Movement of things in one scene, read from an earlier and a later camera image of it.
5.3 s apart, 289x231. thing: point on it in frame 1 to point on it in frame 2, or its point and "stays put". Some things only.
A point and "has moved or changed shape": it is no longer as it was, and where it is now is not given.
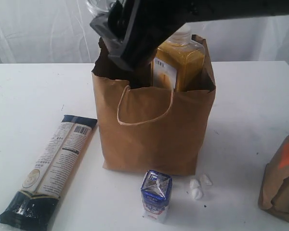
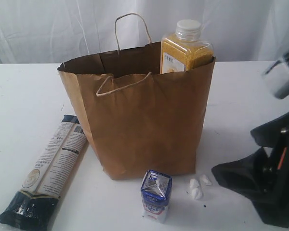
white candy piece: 196,194 stays put
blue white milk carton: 156,190 stays put
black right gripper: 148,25 to 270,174
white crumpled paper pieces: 204,180 stays put
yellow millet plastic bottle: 177,63 has moved or changed shape
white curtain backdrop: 59,32 stays put
